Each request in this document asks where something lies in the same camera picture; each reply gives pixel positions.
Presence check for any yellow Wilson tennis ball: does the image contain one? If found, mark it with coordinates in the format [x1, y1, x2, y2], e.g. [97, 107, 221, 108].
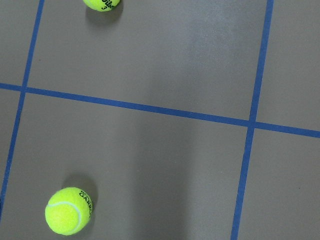
[83, 0, 120, 12]

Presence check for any yellow Roland Garros tennis ball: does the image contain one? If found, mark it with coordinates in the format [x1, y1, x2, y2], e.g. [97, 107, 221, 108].
[44, 187, 93, 236]

